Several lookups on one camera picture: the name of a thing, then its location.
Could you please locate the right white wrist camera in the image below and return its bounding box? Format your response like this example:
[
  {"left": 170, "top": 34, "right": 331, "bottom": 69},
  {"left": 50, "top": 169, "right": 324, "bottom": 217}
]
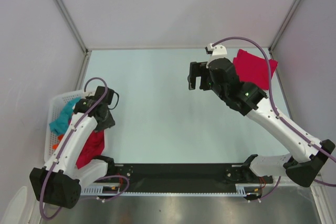
[{"left": 205, "top": 44, "right": 227, "bottom": 63}]

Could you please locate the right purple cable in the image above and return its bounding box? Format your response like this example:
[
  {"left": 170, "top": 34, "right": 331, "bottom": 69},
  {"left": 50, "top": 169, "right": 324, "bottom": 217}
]
[{"left": 209, "top": 36, "right": 336, "bottom": 202}]

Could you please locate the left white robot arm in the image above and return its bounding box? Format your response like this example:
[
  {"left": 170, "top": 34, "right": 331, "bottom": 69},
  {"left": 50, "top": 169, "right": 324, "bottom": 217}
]
[{"left": 29, "top": 86, "right": 116, "bottom": 209}]

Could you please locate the white plastic laundry basket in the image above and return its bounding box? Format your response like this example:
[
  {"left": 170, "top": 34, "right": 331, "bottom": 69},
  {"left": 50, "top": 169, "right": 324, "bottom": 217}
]
[{"left": 43, "top": 89, "right": 108, "bottom": 168}]

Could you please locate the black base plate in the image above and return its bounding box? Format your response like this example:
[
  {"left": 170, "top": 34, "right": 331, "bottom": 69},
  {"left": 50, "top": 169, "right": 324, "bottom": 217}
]
[{"left": 114, "top": 163, "right": 274, "bottom": 194}]

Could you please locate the grey slotted cable duct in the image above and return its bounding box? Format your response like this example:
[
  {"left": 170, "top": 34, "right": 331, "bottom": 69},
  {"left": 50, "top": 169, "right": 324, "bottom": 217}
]
[{"left": 78, "top": 183, "right": 263, "bottom": 196}]

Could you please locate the teal t shirt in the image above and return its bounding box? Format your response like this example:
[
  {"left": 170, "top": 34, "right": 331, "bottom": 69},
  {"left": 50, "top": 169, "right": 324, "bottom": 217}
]
[{"left": 49, "top": 98, "right": 80, "bottom": 136}]

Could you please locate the orange t shirt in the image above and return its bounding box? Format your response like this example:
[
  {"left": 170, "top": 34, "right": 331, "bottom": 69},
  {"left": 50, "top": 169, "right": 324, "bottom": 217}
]
[{"left": 52, "top": 134, "right": 64, "bottom": 150}]

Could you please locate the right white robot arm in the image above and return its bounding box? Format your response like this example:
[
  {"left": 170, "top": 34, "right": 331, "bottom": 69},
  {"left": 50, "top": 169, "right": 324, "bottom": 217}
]
[{"left": 187, "top": 58, "right": 335, "bottom": 187}]

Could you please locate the magenta t shirt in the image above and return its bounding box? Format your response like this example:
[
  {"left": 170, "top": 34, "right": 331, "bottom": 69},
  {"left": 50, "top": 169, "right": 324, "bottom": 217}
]
[
  {"left": 76, "top": 131, "right": 105, "bottom": 169},
  {"left": 233, "top": 49, "right": 269, "bottom": 90}
]

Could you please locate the folded magenta t shirt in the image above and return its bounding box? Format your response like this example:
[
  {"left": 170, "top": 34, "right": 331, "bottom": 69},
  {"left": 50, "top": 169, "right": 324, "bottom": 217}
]
[{"left": 233, "top": 49, "right": 269, "bottom": 90}]

